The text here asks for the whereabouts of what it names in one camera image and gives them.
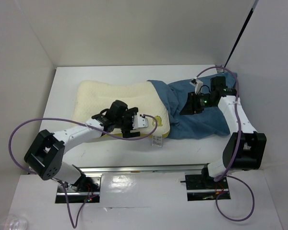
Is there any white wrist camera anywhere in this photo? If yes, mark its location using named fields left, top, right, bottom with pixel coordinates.
left=190, top=78, right=204, bottom=94
left=132, top=114, right=148, bottom=130

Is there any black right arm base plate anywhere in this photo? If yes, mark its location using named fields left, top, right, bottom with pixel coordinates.
left=180, top=174, right=231, bottom=201

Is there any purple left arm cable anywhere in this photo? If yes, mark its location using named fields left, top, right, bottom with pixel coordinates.
left=9, top=114, right=159, bottom=229

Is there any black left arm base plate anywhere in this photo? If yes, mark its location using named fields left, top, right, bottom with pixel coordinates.
left=55, top=174, right=102, bottom=204

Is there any blue fabric pillowcase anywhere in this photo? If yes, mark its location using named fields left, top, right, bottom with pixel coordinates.
left=150, top=79, right=230, bottom=139

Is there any clear plastic object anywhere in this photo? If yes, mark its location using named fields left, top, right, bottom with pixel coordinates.
left=0, top=214, right=28, bottom=230

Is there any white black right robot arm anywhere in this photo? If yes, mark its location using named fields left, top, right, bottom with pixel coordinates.
left=180, top=76, right=267, bottom=188

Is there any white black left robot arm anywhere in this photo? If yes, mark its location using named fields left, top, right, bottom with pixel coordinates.
left=24, top=100, right=148, bottom=192

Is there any cream yellow foam pillow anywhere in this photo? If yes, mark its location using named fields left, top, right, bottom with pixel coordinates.
left=72, top=80, right=170, bottom=138

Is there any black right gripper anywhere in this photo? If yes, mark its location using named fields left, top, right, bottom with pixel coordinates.
left=180, top=91, right=216, bottom=115

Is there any white pillow care label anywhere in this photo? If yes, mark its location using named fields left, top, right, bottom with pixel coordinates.
left=152, top=135, right=163, bottom=148

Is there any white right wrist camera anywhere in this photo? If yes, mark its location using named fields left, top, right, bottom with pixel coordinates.
left=190, top=78, right=204, bottom=94

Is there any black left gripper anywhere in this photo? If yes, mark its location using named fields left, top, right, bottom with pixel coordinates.
left=114, top=107, right=140, bottom=138

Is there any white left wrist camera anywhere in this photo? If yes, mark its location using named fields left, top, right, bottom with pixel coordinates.
left=132, top=114, right=148, bottom=130

